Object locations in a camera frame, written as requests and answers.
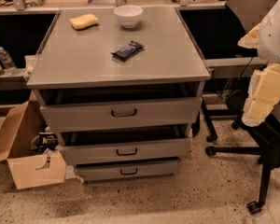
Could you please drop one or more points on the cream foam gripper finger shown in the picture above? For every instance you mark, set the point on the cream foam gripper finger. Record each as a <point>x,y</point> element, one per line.
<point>263,95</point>

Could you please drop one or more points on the grey drawer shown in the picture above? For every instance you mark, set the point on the grey drawer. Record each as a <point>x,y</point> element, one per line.
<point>133,151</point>
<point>125,114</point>
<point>128,170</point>

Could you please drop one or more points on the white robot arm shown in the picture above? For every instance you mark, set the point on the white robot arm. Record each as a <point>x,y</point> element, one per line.
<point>265,37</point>

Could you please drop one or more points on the grey top drawer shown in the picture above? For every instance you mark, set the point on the grey top drawer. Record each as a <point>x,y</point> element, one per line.
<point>125,114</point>

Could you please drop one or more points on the grey drawer cabinet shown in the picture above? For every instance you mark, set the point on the grey drawer cabinet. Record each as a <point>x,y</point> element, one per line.
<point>77,67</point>

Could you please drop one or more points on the grey bottom drawer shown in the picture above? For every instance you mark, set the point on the grey bottom drawer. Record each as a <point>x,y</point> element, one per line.
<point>128,170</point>

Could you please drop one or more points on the black office chair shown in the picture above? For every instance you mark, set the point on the black office chair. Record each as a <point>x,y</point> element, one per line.
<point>267,136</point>

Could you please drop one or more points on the dark blue snack packet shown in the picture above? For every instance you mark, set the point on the dark blue snack packet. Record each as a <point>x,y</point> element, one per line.
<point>127,51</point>

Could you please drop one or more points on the white bowl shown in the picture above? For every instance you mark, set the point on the white bowl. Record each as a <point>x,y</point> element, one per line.
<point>128,16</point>

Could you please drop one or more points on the yellow sponge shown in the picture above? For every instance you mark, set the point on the yellow sponge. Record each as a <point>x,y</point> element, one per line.
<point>84,21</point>

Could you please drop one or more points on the dark items in box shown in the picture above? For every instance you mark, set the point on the dark items in box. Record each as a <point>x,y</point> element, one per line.
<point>43,142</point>

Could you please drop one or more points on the cardboard box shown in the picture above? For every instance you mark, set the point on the cardboard box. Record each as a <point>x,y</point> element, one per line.
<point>22,125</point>

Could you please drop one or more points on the clear plastic water bottle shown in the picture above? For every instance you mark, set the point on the clear plastic water bottle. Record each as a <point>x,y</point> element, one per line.
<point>7,62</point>

